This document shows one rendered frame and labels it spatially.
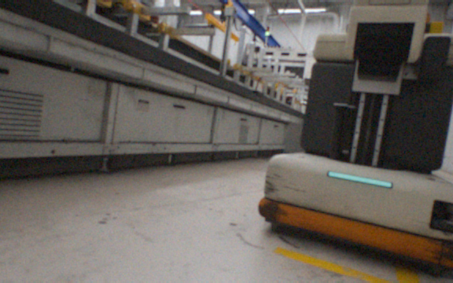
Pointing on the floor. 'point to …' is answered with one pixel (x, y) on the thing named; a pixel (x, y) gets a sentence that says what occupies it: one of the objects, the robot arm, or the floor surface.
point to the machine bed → (101, 116)
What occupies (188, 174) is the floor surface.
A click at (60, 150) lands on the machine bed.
